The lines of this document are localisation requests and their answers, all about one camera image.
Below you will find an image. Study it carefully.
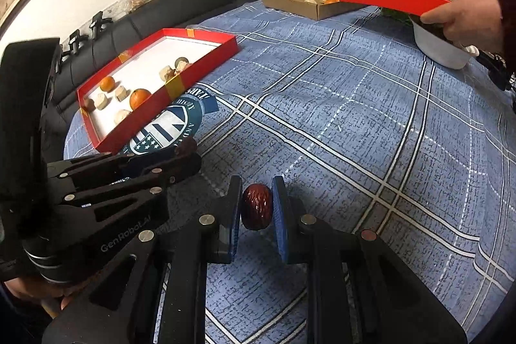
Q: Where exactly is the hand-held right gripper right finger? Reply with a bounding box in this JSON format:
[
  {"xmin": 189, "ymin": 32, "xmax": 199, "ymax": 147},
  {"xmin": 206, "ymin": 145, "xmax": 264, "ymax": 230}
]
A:
[{"xmin": 271, "ymin": 175, "xmax": 468, "ymax": 344}]

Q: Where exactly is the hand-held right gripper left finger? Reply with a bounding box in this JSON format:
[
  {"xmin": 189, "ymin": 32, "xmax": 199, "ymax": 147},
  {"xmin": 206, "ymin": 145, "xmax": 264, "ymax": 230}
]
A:
[{"xmin": 42, "ymin": 175, "xmax": 243, "ymax": 344}]

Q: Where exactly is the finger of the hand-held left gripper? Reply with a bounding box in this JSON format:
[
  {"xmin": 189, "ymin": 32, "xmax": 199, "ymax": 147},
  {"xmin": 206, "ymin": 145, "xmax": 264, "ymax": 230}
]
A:
[
  {"xmin": 46, "ymin": 151, "xmax": 182, "ymax": 189},
  {"xmin": 60, "ymin": 153, "xmax": 203, "ymax": 226}
]

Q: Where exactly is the red date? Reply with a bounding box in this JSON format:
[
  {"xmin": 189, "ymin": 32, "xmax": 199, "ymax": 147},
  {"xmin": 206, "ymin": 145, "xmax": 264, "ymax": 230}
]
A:
[
  {"xmin": 241, "ymin": 184, "xmax": 274, "ymax": 231},
  {"xmin": 175, "ymin": 138, "xmax": 198, "ymax": 157}
]

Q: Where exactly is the red box with yellow tape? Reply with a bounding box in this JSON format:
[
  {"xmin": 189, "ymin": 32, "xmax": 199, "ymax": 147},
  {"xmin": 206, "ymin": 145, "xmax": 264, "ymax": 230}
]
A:
[{"xmin": 76, "ymin": 27, "xmax": 239, "ymax": 154}]

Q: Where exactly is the person's left hand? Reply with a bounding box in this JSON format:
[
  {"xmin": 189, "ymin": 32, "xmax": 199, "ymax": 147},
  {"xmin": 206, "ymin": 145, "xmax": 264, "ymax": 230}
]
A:
[{"xmin": 8, "ymin": 280, "xmax": 79, "ymax": 319}]

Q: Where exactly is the black leather sofa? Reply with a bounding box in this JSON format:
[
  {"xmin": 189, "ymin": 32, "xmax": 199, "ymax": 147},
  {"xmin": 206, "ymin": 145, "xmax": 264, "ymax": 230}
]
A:
[{"xmin": 52, "ymin": 0, "xmax": 270, "ymax": 127}]

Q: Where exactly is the brown cardboard box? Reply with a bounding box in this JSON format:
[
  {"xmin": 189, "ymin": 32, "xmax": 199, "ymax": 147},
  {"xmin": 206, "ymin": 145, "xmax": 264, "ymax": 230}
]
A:
[{"xmin": 261, "ymin": 0, "xmax": 382, "ymax": 21}]

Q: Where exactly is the white bowl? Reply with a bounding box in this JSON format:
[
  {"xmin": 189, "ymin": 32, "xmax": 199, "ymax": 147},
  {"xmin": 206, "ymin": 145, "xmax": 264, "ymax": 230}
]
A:
[{"xmin": 413, "ymin": 19, "xmax": 478, "ymax": 70}]

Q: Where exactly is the black power adapter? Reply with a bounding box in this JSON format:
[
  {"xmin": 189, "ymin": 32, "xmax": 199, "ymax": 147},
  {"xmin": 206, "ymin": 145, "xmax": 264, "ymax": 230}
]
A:
[{"xmin": 478, "ymin": 50, "xmax": 514, "ymax": 91}]

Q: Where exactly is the black wall plug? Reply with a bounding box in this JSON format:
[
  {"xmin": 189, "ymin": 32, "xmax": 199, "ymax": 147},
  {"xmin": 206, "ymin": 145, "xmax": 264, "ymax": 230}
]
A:
[
  {"xmin": 68, "ymin": 30, "xmax": 86, "ymax": 54},
  {"xmin": 89, "ymin": 11, "xmax": 111, "ymax": 40}
]

